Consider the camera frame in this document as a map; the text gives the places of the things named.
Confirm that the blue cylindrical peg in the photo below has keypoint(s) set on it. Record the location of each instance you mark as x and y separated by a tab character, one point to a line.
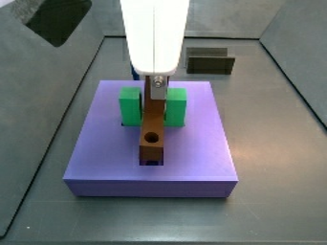
133	73

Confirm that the green U-shaped block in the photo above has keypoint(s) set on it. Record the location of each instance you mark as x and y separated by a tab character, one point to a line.
174	110

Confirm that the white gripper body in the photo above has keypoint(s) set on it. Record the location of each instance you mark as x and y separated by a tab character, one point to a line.
154	24

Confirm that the purple base board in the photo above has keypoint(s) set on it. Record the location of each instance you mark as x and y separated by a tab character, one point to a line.
196	169

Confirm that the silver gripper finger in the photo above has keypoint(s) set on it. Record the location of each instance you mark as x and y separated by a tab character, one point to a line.
157	88

